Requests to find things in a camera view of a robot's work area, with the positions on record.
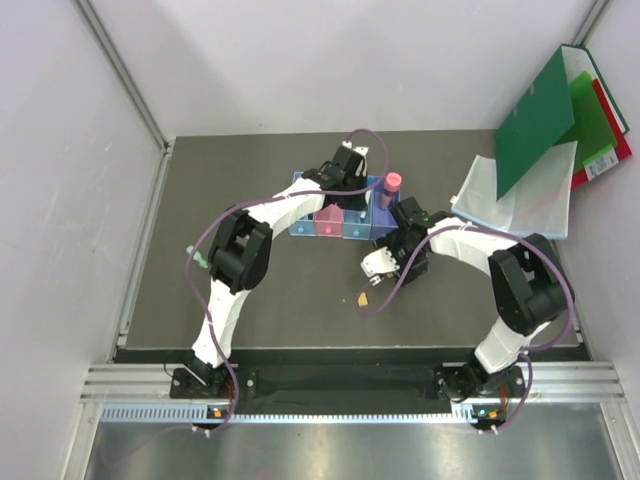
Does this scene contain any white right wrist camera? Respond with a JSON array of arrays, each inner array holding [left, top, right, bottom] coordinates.
[[360, 247, 399, 286]]

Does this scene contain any red folder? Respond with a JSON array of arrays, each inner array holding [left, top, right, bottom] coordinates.
[[570, 72, 632, 190]]

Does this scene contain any translucent light blue folder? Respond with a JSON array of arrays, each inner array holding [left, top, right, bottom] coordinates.
[[451, 141, 578, 240]]

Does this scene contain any small green plastic piece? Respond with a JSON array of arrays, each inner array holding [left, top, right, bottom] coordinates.
[[186, 245, 210, 270]]

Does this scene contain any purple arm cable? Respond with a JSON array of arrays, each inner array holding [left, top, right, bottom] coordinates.
[[184, 128, 390, 435], [355, 224, 576, 435]]

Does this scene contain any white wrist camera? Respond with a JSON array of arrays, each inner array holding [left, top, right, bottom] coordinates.
[[342, 141, 369, 158], [360, 247, 399, 286]]

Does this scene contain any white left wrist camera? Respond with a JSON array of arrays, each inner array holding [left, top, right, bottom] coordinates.
[[342, 141, 369, 158]]

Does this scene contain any pink plastic drawer bin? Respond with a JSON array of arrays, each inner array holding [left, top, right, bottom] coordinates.
[[314, 205, 344, 238]]

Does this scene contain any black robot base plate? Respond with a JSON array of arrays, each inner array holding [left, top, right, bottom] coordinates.
[[159, 344, 526, 401]]

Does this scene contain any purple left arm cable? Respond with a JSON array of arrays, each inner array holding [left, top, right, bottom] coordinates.
[[184, 128, 390, 435]]

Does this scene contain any green binder folder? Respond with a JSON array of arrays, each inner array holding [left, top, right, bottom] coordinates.
[[496, 44, 629, 198]]

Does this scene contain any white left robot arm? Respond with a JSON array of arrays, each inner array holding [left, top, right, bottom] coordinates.
[[188, 141, 371, 397]]

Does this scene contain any pink capped glue stick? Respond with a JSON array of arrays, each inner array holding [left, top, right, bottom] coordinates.
[[378, 172, 403, 210]]

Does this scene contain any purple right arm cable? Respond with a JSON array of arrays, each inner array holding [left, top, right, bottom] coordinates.
[[355, 224, 576, 435]]

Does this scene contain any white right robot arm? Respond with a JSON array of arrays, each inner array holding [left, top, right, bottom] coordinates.
[[361, 197, 575, 402]]

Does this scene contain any light blue drawer bin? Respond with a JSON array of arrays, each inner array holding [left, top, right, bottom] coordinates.
[[342, 197, 372, 241]]

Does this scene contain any aluminium cable duct rail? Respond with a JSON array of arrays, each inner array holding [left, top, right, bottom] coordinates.
[[80, 362, 625, 425]]

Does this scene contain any purple plastic drawer bin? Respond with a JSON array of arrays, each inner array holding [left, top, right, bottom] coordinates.
[[370, 178, 401, 240]]

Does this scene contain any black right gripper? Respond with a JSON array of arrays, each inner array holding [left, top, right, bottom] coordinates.
[[374, 229, 432, 286]]

